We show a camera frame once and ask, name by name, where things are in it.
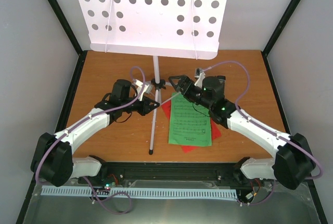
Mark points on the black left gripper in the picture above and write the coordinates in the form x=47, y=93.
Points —
x=144, y=109

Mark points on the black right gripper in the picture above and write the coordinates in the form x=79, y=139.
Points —
x=184, y=79

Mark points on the black metronome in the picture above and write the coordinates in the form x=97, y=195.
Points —
x=221, y=79

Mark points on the green sheet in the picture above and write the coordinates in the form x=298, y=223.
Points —
x=189, y=125

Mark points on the white music stand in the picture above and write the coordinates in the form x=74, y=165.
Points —
x=170, y=28

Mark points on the red music sheet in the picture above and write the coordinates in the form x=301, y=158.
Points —
x=215, y=132

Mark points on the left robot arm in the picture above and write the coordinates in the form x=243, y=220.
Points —
x=53, y=158

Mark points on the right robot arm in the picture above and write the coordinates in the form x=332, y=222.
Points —
x=281, y=146

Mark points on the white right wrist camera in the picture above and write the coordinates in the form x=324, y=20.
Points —
x=199, y=76

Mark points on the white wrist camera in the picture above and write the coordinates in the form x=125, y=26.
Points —
x=199, y=76
x=142, y=88

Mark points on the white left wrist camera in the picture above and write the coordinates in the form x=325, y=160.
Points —
x=142, y=88

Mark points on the black aluminium frame rail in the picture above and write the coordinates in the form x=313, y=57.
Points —
x=171, y=174

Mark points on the light blue cable duct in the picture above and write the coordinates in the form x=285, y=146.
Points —
x=143, y=193

